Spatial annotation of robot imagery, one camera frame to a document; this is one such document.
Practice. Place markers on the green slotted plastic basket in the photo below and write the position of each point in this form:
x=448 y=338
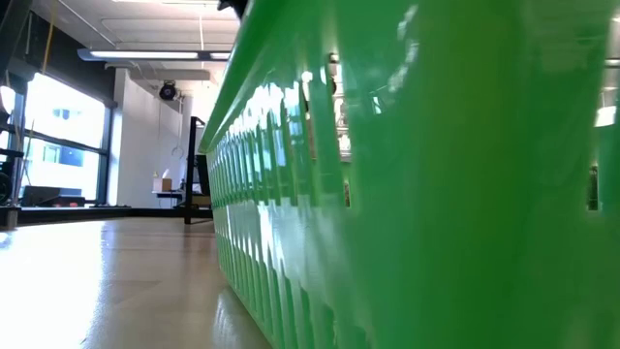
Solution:
x=436 y=194

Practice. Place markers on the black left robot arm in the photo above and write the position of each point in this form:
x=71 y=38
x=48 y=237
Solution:
x=12 y=29

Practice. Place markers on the long ceiling light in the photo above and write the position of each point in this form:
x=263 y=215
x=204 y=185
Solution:
x=145 y=54

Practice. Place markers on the black round ceiling fixture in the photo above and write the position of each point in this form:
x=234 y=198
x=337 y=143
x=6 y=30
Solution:
x=167 y=91

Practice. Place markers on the small cardboard box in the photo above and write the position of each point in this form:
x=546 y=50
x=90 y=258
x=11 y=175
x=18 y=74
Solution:
x=163 y=184

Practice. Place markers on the small blue table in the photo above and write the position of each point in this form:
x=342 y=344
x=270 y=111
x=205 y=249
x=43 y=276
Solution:
x=169 y=193

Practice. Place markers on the black equipment case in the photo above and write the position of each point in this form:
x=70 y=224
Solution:
x=48 y=196

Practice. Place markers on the grey ceiling duct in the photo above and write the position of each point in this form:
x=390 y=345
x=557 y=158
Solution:
x=164 y=74

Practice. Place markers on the wooden shelf black frame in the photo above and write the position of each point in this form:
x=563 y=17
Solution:
x=190 y=184

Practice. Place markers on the large window black frame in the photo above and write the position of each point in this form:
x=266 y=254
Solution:
x=63 y=145

